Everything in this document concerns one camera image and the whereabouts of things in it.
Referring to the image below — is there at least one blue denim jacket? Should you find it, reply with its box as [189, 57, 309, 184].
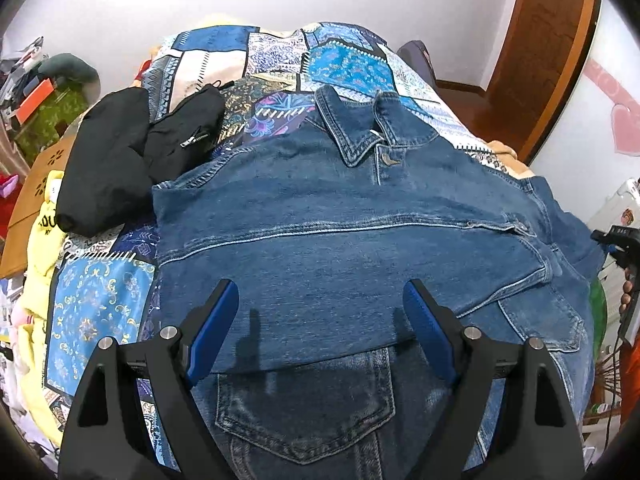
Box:
[151, 85, 608, 480]

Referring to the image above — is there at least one blue patchwork blanket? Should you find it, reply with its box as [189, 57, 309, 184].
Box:
[42, 21, 531, 480]

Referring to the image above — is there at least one black folded jacket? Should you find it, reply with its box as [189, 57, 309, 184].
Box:
[55, 84, 227, 235]

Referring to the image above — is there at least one wooden door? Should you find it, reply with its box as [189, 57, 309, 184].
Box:
[482, 0, 601, 163]

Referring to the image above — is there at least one brown cardboard box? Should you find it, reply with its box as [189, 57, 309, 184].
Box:
[0, 130, 88, 278]

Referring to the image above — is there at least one orange box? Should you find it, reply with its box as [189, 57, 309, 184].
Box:
[14, 79, 55, 123]

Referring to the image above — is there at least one pink wall decal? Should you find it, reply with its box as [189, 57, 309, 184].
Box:
[582, 57, 640, 156]

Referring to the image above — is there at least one yellow printed garment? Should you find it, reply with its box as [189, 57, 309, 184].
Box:
[15, 170, 68, 446]

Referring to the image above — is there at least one red plush toy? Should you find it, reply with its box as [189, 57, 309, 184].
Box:
[0, 172, 28, 233]

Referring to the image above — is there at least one grey cushion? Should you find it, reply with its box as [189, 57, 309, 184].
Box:
[37, 52, 103, 98]

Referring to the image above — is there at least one person's right hand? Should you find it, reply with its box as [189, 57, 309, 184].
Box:
[619, 267, 637, 316]

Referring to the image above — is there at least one pile of clutter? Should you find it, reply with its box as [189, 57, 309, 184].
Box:
[0, 37, 46, 106]

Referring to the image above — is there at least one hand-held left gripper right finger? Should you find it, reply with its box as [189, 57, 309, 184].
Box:
[402, 278, 586, 480]

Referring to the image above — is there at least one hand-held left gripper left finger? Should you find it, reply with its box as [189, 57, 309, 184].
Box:
[57, 279, 240, 480]

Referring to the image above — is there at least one green patterned box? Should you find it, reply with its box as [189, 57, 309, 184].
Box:
[15, 85, 91, 161]

